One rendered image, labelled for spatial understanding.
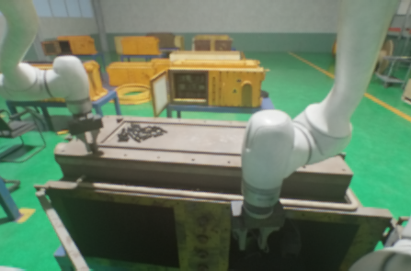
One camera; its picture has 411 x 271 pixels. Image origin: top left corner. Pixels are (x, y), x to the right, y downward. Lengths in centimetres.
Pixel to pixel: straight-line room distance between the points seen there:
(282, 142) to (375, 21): 22
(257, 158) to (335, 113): 18
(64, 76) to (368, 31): 87
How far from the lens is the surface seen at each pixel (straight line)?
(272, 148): 43
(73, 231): 140
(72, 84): 94
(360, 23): 35
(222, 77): 345
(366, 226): 113
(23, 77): 94
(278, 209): 59
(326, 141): 52
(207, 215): 100
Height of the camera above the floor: 189
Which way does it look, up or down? 28 degrees down
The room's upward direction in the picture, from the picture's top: straight up
